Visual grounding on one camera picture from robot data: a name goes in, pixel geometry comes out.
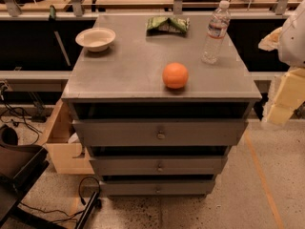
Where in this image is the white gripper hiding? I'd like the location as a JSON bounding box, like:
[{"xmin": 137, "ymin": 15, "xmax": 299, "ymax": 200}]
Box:
[{"xmin": 258, "ymin": 1, "xmax": 305, "ymax": 125}]

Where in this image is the orange fruit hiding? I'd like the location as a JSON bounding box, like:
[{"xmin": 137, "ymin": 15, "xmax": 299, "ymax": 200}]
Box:
[{"xmin": 162, "ymin": 63, "xmax": 189, "ymax": 89}]

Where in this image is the white paper bowl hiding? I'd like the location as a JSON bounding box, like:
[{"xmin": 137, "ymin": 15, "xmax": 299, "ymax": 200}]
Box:
[{"xmin": 75, "ymin": 28, "xmax": 116, "ymax": 52}]

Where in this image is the clear plastic water bottle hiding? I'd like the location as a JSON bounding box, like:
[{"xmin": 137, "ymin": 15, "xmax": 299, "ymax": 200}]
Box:
[{"xmin": 202, "ymin": 0, "xmax": 231, "ymax": 64}]

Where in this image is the green snack bag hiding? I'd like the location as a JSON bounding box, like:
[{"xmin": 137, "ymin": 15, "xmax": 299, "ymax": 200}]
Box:
[{"xmin": 146, "ymin": 16, "xmax": 190, "ymax": 34}]

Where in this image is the grey drawer cabinet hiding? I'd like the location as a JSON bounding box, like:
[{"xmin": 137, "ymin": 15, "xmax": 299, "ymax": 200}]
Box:
[{"xmin": 62, "ymin": 13, "xmax": 261, "ymax": 197}]

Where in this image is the black cart base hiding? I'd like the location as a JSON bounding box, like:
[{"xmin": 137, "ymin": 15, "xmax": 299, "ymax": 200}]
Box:
[{"xmin": 0, "ymin": 125, "xmax": 49, "ymax": 229}]

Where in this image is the green handled tool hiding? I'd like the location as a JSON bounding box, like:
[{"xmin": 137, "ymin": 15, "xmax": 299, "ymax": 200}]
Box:
[{"xmin": 49, "ymin": 5, "xmax": 56, "ymax": 21}]

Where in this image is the black floor cable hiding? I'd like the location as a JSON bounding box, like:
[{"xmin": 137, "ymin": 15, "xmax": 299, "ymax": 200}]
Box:
[{"xmin": 18, "ymin": 176, "xmax": 102, "ymax": 225}]

